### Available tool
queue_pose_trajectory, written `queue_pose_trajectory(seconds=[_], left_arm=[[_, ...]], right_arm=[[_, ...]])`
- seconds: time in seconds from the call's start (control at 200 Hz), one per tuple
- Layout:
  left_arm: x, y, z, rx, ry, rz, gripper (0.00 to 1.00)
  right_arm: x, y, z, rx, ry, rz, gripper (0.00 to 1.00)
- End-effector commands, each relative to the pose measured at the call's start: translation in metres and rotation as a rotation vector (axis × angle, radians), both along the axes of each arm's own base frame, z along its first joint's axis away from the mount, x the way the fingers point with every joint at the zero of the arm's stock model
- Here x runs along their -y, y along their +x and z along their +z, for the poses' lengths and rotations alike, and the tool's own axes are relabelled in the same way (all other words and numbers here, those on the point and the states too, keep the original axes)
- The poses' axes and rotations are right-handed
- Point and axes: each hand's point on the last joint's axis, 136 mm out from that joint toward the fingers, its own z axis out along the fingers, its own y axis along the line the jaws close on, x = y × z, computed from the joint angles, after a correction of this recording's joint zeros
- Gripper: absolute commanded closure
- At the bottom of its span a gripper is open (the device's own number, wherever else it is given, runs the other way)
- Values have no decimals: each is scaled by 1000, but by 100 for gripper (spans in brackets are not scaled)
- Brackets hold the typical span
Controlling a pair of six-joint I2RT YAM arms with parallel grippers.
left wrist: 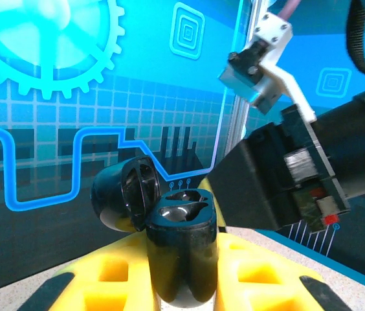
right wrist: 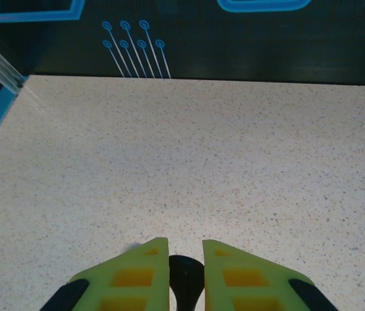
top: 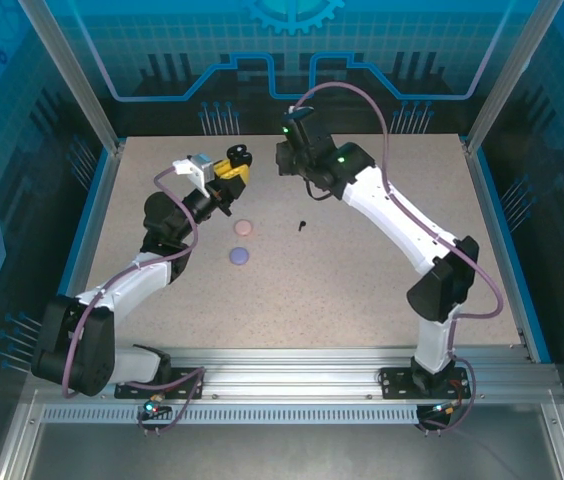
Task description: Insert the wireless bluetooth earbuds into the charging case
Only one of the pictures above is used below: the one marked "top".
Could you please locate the aluminium mounting rail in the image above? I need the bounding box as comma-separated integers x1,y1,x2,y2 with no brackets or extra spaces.
29,347,561,405

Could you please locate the aluminium frame post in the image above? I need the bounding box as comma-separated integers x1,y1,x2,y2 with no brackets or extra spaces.
17,0,124,154
464,0,564,154

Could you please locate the cable connector with lights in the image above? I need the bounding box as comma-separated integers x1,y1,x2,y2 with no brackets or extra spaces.
142,397,171,419
429,399,463,419

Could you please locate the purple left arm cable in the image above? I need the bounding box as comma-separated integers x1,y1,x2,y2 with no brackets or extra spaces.
61,164,208,437

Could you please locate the black earbud charging case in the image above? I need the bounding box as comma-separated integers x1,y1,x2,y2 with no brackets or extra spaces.
227,143,254,165

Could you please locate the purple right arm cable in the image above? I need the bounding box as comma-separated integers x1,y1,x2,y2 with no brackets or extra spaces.
291,81,506,437

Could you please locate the slotted metal cable duct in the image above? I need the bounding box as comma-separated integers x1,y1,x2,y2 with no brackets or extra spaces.
41,405,421,425

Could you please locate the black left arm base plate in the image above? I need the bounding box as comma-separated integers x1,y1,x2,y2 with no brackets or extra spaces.
114,367,207,400

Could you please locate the aluminium table side rail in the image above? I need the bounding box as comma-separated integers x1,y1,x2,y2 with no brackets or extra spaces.
464,142,552,364
44,142,126,364

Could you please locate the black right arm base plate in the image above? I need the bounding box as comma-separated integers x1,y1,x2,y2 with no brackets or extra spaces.
379,367,472,400

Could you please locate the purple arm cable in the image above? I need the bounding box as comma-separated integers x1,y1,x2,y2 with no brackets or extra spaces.
291,81,506,437
61,164,208,437

